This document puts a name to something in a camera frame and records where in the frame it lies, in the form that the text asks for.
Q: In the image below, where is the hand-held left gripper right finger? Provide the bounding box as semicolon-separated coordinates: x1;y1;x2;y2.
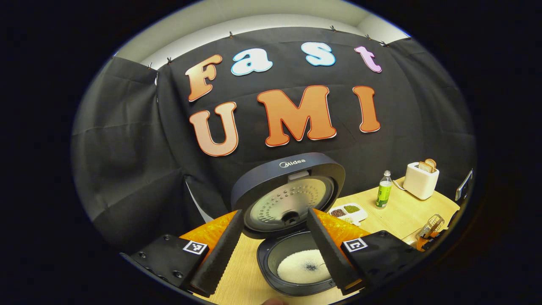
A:
306;208;424;296

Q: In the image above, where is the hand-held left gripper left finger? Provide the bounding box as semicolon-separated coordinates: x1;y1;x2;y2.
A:
121;210;245;298

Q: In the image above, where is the metal wire chopstick holder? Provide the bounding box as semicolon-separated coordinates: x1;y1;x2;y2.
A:
417;214;445;241

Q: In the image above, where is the white rice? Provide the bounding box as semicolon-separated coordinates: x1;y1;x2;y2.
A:
277;249;332;284

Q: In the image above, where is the dark rice cooker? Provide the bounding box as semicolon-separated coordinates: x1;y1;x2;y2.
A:
231;152;352;297

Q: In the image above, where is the white divided dish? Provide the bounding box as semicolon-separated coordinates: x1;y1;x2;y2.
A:
328;203;368;226

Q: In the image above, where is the white toaster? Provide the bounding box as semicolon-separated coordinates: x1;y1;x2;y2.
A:
402;162;440;200

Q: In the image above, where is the phone on stand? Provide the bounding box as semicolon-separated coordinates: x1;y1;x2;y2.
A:
455;169;474;202

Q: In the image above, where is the green label drink bottle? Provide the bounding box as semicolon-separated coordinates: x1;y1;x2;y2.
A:
375;170;393;209

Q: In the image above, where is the black backdrop cloth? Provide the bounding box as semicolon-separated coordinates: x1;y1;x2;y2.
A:
71;26;477;255

